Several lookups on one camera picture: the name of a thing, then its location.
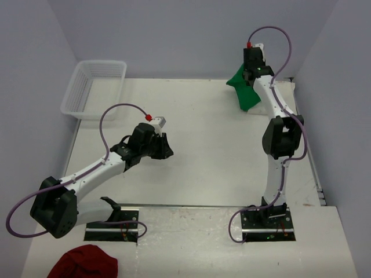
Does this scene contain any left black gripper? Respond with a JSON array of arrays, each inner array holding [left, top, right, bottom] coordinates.
[[140, 132, 173, 160]]

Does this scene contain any green t shirt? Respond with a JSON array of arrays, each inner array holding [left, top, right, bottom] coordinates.
[[226, 64, 261, 112]]

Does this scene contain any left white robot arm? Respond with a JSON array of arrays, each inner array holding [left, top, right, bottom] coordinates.
[[30, 117, 173, 239]]

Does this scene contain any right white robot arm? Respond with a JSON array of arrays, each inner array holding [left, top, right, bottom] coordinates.
[[243, 42, 304, 228]]

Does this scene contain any folded white t shirt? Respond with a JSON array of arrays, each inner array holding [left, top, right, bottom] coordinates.
[[247, 81, 297, 116]]

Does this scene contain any white plastic basket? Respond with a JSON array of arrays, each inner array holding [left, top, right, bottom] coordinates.
[[60, 60, 127, 121]]

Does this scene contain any red t shirt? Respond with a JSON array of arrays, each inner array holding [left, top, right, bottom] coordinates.
[[48, 244, 118, 278]]

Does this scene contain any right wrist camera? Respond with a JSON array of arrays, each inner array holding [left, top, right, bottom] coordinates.
[[246, 41, 265, 62]]

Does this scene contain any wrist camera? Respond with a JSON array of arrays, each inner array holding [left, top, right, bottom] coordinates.
[[246, 41, 265, 62], [145, 114, 166, 129]]

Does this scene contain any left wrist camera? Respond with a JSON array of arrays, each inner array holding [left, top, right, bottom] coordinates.
[[145, 114, 166, 129]]

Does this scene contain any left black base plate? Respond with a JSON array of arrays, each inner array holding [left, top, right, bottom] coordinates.
[[83, 207, 139, 243]]

